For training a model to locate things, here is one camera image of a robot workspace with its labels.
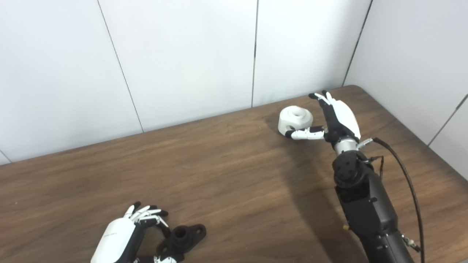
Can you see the black flanged holder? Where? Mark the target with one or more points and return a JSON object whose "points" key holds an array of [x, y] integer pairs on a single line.
{"points": [[182, 239]]}

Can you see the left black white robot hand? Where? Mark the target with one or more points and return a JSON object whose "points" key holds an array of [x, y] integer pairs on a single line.
{"points": [[115, 237]]}

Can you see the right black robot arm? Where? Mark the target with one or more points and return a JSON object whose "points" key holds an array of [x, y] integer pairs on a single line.
{"points": [[369, 204]]}

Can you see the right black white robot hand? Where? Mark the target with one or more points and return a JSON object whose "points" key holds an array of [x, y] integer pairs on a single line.
{"points": [[343, 117]]}

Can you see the round white piece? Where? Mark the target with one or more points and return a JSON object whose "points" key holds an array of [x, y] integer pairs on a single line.
{"points": [[289, 118]]}

